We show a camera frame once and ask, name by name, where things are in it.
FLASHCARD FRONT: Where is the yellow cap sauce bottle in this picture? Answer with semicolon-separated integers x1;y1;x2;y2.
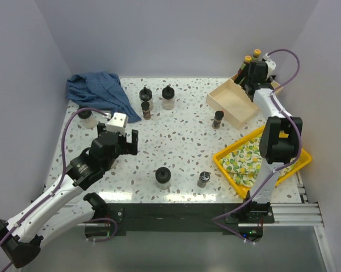
234;55;252;84

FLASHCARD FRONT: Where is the red cap sauce bottle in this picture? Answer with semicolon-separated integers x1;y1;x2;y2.
252;49;262;60

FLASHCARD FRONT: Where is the black cap spice shaker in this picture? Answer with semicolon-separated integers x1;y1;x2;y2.
141;101;151;120

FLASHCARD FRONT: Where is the dark spice shaker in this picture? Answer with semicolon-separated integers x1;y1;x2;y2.
212;110;224;129

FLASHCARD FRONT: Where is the small front spice jar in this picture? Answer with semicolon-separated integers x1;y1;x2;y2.
197;171;211;188

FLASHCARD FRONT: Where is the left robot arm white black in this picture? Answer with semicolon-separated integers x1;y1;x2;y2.
0;123;138;268

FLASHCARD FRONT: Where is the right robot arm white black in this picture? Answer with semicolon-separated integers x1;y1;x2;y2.
241;60;302;223

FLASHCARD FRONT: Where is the far left glass jar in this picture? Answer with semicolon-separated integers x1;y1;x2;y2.
78;110;98;129

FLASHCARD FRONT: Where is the beige divided wooden tray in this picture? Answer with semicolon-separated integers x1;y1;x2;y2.
206;73;284;130

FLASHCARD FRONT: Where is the blue checkered shirt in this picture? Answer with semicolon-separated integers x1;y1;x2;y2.
66;71;141;123

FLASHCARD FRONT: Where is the front centre glass jar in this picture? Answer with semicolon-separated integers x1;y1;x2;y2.
155;167;171;190

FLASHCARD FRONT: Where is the taped lid glass jar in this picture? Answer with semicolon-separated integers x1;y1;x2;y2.
139;87;153;101

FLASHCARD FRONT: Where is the back right glass jar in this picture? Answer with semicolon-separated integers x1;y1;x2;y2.
162;85;175;110

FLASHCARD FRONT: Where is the lemon print cloth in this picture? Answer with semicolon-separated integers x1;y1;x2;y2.
218;135;301;190

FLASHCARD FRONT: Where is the yellow plastic tray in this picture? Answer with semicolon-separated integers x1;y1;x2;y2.
213;124;313;199

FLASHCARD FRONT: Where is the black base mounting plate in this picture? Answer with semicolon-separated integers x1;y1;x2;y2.
86;203;275;243

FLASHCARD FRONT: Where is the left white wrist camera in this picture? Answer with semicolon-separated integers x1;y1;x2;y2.
104;112;128;135

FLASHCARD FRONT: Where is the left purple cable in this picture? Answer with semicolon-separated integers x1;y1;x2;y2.
0;107;111;272

